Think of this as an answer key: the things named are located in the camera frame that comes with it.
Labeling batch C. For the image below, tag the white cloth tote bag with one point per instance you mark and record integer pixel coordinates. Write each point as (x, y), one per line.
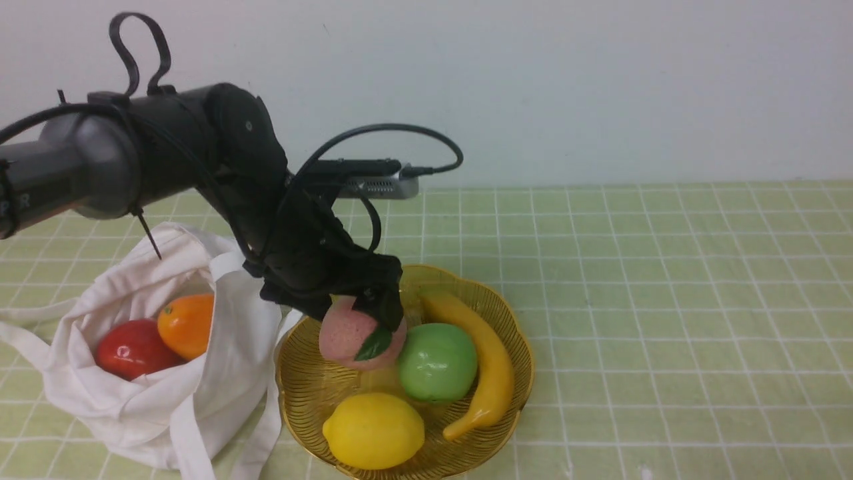
(179, 418)

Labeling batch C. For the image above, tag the green apple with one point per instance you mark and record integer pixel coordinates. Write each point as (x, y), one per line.
(437, 364)

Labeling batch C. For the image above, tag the yellow banana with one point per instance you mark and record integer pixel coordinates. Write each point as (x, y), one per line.
(492, 397)

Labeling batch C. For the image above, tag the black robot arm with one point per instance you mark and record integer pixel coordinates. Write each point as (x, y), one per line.
(113, 156)

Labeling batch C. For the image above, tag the amber ribbed glass bowl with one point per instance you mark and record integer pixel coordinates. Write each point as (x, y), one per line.
(310, 388)

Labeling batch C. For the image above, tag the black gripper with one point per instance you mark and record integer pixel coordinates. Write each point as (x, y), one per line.
(305, 257)

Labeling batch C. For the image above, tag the orange tangerine fruit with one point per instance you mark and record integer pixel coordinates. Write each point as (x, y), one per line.
(184, 324)

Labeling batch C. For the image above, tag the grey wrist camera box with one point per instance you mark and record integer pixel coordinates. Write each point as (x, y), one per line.
(349, 179)

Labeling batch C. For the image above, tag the red apple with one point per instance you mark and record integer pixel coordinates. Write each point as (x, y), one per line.
(133, 349)

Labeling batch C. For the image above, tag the pink peach with leaf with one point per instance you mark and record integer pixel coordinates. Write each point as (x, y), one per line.
(344, 331)

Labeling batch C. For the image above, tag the yellow lemon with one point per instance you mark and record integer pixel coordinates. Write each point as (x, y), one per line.
(374, 431)

